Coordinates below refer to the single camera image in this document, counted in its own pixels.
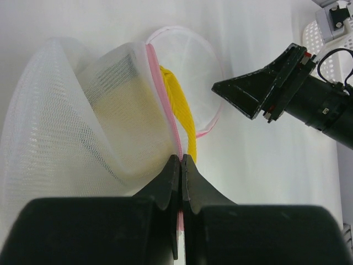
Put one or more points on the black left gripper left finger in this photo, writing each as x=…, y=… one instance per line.
x=141, y=229

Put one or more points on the yellow black bra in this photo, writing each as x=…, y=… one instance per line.
x=180, y=109

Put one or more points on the white plastic basket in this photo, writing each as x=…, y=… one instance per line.
x=337, y=66

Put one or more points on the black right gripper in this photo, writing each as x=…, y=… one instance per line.
x=285, y=85

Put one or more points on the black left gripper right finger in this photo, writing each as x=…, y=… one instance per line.
x=219, y=231

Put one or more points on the white mesh laundry bag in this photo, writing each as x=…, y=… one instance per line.
x=85, y=126

